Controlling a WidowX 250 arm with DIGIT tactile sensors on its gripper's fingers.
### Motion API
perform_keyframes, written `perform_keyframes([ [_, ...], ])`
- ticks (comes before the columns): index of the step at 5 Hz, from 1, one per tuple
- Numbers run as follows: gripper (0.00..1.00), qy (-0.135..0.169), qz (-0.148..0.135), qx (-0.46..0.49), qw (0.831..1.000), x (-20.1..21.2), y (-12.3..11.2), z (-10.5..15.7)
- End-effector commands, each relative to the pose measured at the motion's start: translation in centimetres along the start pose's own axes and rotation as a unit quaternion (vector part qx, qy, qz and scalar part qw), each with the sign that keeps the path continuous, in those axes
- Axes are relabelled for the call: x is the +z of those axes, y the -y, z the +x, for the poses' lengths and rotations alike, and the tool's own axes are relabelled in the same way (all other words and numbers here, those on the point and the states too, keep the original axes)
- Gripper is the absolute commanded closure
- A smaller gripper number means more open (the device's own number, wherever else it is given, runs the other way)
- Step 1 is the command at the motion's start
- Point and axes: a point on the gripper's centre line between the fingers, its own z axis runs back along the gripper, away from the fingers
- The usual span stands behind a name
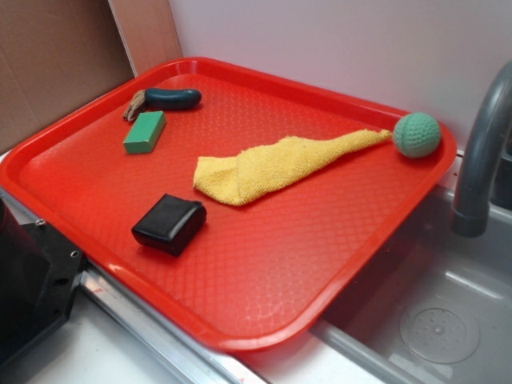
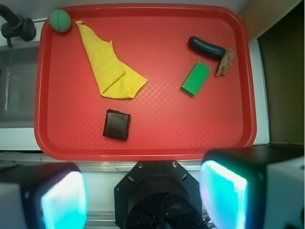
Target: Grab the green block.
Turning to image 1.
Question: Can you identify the brown cucumber stem piece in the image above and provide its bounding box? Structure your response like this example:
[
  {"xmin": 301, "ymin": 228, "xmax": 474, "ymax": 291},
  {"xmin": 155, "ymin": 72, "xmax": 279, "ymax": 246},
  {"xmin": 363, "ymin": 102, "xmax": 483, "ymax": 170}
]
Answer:
[{"xmin": 122, "ymin": 90, "xmax": 146, "ymax": 122}]

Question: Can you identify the grey plastic sink basin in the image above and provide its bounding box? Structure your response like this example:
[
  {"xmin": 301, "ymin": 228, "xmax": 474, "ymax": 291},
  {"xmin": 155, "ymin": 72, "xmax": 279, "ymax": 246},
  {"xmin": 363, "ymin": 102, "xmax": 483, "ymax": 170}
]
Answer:
[{"xmin": 311, "ymin": 162, "xmax": 511, "ymax": 383}]

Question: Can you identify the grey faucet spout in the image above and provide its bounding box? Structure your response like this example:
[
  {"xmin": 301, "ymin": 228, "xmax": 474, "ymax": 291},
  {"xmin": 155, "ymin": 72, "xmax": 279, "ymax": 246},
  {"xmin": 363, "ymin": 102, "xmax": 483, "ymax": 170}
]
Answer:
[{"xmin": 451, "ymin": 62, "xmax": 511, "ymax": 238}]

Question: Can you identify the green dimpled ball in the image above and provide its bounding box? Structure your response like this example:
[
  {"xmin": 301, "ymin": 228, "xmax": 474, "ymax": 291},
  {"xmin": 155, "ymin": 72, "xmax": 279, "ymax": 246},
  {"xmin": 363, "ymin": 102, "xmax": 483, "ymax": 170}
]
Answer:
[{"xmin": 393, "ymin": 112, "xmax": 442, "ymax": 158}]

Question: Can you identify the brown cardboard panel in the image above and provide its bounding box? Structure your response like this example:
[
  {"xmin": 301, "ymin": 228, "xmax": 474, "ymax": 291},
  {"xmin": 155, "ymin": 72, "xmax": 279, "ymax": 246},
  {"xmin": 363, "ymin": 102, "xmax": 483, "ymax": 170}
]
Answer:
[{"xmin": 1, "ymin": 1, "xmax": 182, "ymax": 153}]

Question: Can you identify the yellow terry cloth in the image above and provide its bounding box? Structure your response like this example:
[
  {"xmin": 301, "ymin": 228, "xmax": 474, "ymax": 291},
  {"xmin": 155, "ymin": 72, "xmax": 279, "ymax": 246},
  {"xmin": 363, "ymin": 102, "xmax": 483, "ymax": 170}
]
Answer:
[{"xmin": 193, "ymin": 129, "xmax": 392, "ymax": 206}]

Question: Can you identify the black rectangular box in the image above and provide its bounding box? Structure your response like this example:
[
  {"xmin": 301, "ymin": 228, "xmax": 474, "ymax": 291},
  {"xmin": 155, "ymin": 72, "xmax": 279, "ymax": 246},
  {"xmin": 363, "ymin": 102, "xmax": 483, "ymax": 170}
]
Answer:
[{"xmin": 131, "ymin": 194, "xmax": 207, "ymax": 257}]

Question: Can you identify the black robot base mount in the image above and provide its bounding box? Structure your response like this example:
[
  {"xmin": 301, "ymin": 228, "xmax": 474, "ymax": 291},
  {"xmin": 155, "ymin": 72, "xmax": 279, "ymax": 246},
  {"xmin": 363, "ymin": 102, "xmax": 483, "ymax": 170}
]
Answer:
[{"xmin": 1, "ymin": 202, "xmax": 85, "ymax": 368}]

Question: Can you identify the red plastic tray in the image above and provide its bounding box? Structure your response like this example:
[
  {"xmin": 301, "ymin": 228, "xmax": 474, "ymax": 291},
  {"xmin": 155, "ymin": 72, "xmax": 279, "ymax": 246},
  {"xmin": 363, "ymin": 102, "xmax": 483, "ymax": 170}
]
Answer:
[{"xmin": 1, "ymin": 58, "xmax": 457, "ymax": 352}]

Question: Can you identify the dark green toy cucumber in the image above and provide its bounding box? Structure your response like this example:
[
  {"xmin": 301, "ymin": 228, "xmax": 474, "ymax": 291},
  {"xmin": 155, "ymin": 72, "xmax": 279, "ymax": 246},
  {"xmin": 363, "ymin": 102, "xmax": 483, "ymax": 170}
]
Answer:
[{"xmin": 144, "ymin": 88, "xmax": 202, "ymax": 110}]

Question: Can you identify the green rectangular block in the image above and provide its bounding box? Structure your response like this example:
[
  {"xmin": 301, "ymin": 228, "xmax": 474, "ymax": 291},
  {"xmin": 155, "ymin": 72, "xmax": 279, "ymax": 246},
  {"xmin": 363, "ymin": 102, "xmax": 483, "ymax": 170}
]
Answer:
[{"xmin": 123, "ymin": 111, "xmax": 166, "ymax": 154}]

